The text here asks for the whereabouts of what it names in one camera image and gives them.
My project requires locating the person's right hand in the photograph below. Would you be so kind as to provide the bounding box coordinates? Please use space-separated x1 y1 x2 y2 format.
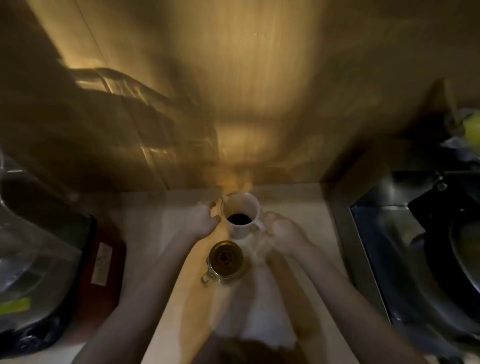
257 211 315 262

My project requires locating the person's left hand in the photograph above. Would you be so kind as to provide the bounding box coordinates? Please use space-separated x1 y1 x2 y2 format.
185 200 221 241

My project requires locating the white cup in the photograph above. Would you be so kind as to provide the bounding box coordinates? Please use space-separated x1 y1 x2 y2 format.
220 191 266 241

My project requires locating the clear glass jar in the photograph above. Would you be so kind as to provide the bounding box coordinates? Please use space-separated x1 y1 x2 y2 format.
201 239 247 287

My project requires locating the person's right forearm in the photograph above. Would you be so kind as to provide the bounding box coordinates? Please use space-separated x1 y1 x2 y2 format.
296 241 430 364

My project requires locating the person's left forearm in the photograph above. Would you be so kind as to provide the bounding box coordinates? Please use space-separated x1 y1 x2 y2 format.
71 230 203 364

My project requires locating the stainless steel sink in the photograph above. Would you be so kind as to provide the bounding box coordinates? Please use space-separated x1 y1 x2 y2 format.
329 170 480 364

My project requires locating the red blender base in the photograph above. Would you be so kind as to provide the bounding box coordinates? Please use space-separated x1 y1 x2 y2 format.
63 215 127 338

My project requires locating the olive clothing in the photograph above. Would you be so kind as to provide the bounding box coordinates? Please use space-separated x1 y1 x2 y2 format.
193 335 305 364

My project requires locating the steel bowl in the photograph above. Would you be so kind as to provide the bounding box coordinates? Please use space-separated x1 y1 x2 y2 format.
449 211 480 295

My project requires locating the yellow item in plastic bag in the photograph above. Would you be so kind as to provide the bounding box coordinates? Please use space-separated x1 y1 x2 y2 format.
440 108 480 160

